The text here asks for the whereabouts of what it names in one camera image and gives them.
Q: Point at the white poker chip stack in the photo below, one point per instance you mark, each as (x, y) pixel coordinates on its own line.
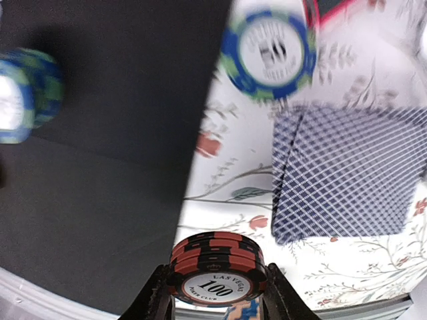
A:
(245, 310)

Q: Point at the teal poker chip stack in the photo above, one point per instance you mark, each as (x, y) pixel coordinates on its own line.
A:
(32, 92)

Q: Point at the black poker felt mat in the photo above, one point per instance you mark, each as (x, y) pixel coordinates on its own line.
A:
(91, 200)

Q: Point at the front aluminium rail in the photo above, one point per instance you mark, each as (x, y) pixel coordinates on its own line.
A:
(21, 299)

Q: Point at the orange poker chip stack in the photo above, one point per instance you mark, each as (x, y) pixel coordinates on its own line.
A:
(216, 269)

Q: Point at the blue playing card deck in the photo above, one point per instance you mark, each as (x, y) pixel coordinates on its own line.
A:
(345, 173)

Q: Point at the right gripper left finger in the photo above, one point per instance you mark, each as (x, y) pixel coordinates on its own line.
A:
(154, 301)

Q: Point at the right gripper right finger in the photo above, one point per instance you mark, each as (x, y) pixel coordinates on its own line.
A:
(280, 300)

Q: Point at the single teal poker chip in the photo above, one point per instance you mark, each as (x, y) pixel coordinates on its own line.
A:
(269, 54)

